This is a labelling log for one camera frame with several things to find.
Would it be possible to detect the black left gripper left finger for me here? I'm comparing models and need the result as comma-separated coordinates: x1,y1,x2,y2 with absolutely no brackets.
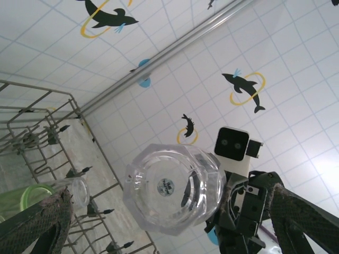
0,186,77,254

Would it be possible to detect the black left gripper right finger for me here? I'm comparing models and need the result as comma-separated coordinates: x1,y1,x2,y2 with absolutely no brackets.
267,182,339,254

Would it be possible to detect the wide clear faceted glass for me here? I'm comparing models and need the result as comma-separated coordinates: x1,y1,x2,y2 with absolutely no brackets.
122,143,228,237

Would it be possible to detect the green translucent cup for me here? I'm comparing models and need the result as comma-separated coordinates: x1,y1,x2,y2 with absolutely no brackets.
0,184,55,223

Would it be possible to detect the small clear glass cup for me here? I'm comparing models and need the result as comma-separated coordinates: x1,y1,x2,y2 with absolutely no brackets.
51,176,91,215

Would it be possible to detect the grey wire dish rack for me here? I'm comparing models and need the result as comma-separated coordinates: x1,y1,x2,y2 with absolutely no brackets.
0,79,159,254

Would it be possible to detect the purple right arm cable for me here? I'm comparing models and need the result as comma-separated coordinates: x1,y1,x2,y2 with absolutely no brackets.
261,224,279,243

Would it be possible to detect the blue round wall sticker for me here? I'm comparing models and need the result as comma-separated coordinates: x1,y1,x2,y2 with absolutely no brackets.
203,227,220,246

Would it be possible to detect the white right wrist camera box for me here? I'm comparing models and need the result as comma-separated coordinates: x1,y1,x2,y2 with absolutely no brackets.
213,126,264,178

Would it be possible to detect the spouting dolphin yellow ring sticker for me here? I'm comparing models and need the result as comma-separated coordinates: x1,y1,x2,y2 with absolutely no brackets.
221,68,267,114

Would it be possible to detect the flat yellow ring fish sticker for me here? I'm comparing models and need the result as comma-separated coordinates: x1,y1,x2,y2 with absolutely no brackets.
18,106,57,113

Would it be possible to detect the blue patch wall sticker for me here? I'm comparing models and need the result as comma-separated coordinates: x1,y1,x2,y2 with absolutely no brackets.
129,58,152,88

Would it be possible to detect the dolphin whale yellow ring sticker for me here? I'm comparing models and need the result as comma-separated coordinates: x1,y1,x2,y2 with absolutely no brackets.
75,0,140,39

